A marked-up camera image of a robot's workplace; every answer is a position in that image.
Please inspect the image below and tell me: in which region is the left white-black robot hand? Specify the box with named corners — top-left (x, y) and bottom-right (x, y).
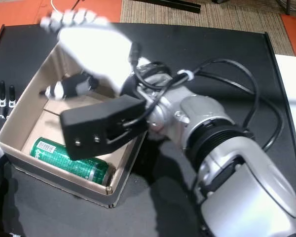
top-left (0, 78), bottom-right (17, 161)

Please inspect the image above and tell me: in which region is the right white-black robot hand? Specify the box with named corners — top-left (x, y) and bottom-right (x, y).
top-left (39, 8), bottom-right (134, 101)

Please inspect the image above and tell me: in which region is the green drink can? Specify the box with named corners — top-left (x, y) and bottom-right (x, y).
top-left (29, 137), bottom-right (116, 186)

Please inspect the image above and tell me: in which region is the open cardboard box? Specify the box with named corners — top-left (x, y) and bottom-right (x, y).
top-left (0, 45), bottom-right (148, 208)

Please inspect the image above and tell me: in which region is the beige woven rug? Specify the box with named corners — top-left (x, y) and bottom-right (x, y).
top-left (120, 0), bottom-right (296, 56)

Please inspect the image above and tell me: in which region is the black wrist mount block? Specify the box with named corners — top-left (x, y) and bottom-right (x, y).
top-left (60, 95), bottom-right (148, 161)

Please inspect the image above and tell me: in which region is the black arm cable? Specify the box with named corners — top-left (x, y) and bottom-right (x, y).
top-left (128, 41), bottom-right (284, 151)

